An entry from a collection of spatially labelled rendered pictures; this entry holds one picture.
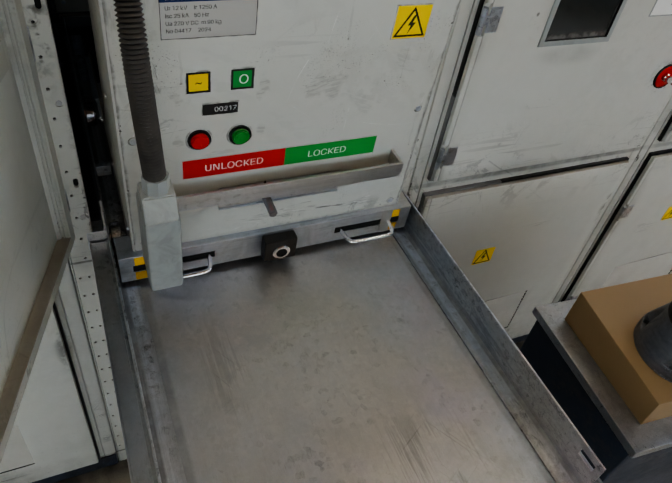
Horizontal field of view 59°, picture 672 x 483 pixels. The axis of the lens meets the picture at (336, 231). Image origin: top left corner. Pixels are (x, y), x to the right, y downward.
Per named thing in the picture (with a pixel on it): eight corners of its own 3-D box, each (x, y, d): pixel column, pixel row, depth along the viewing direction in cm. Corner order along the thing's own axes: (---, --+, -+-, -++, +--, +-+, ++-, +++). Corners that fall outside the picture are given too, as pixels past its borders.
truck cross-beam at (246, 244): (404, 227, 120) (411, 205, 115) (121, 283, 100) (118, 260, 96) (393, 209, 123) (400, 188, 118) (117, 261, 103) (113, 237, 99)
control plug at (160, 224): (184, 285, 91) (180, 203, 79) (151, 292, 89) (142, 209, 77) (173, 248, 96) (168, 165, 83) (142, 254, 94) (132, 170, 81)
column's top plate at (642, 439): (654, 288, 132) (658, 282, 130) (768, 418, 110) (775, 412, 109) (531, 312, 122) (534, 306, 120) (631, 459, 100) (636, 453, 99)
